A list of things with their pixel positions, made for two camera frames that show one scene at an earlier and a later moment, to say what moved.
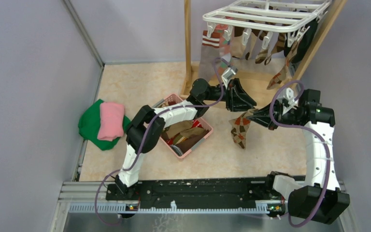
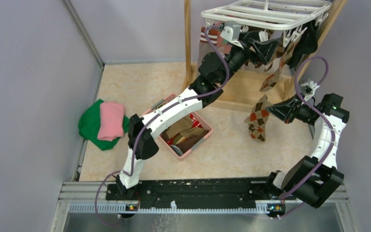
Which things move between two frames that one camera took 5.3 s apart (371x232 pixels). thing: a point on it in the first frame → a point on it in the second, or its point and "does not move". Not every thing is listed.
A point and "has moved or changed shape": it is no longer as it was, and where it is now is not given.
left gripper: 235,96 → 263,50
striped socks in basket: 185,135 does not move
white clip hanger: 293,17 has moved or changed shape
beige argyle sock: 285,73 has moved or changed shape
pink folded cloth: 111,124 does not move
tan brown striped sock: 262,55 has moved or changed shape
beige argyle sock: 239,126 → 256,121
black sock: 304,44 has moved or changed shape
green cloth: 89,125 does not move
